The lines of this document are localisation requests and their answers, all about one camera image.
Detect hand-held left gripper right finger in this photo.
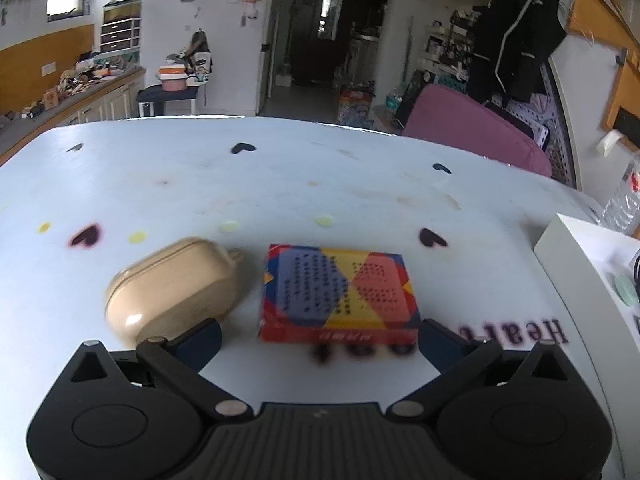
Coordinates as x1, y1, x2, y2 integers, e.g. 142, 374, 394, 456
385, 317, 591, 423

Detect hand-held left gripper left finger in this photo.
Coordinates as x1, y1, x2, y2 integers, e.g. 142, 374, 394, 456
50, 317, 256, 423

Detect beige earbud case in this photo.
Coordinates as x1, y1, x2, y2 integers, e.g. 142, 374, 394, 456
104, 236, 246, 348

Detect colourful patterned box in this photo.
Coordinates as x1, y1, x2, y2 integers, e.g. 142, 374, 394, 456
257, 244, 422, 345

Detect white box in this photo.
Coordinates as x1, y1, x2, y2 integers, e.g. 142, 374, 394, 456
533, 213, 640, 376

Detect mint green round object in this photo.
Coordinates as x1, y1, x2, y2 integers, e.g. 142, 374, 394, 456
612, 269, 640, 308

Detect clear plastic water bottle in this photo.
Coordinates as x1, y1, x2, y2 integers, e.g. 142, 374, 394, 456
600, 152, 640, 241

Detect white perforated rack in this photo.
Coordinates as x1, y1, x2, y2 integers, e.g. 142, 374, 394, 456
492, 72, 577, 187

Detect small dark table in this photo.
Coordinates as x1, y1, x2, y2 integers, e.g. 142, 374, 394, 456
136, 85, 206, 119

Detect colourful floor bag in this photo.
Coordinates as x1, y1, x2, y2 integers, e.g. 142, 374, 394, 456
336, 87, 377, 129

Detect stacked pink and white boxes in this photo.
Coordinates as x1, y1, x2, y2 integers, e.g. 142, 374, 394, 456
157, 62, 190, 92

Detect cluttered counter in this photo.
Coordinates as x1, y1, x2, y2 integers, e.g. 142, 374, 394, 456
0, 50, 147, 157

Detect cartoon print bag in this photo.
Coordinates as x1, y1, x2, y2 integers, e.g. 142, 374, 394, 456
170, 30, 214, 87

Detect cluttered shelf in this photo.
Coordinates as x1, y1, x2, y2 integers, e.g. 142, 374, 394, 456
419, 7, 477, 87

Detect drawer cabinet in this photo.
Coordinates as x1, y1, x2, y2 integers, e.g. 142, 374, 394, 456
100, 0, 142, 54

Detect black jacket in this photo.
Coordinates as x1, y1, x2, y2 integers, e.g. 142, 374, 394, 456
467, 0, 568, 106

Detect wooden framed board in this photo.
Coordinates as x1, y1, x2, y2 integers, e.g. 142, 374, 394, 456
567, 0, 640, 75

